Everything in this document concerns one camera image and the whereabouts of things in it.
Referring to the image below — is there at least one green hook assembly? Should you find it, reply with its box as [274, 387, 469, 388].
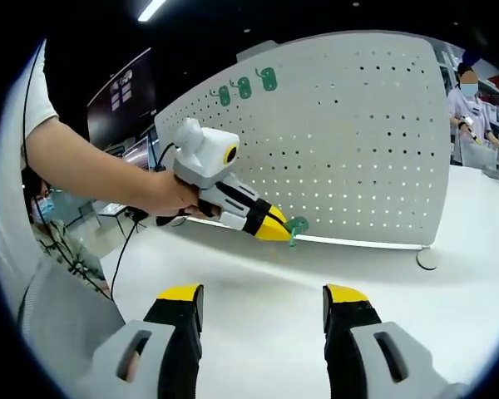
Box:
[230, 76, 254, 101]
[209, 85, 232, 107]
[254, 66, 279, 93]
[284, 215, 311, 249]

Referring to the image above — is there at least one grey mesh office chair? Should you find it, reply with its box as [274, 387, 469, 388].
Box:
[17, 255, 128, 377]

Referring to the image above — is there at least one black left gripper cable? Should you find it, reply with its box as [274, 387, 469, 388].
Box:
[109, 142, 178, 301]

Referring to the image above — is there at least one large dark wall screen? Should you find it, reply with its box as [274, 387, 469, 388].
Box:
[86, 47, 156, 147]

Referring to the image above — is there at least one long ceiling strip light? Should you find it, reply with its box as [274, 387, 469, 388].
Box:
[136, 0, 168, 22]

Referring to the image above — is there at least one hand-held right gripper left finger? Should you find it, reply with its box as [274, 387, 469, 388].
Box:
[82, 283, 205, 399]

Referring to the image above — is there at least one white perforated mounting plate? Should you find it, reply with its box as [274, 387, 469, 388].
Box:
[153, 32, 452, 272]

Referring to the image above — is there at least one grey plastic bin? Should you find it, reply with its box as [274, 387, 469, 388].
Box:
[460, 139, 499, 180]

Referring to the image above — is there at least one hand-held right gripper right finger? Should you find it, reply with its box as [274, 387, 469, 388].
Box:
[322, 283, 471, 399]

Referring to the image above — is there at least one black chest device cable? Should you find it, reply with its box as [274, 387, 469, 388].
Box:
[21, 45, 113, 300]

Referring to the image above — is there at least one person's left hand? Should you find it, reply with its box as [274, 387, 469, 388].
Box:
[149, 170, 224, 221]

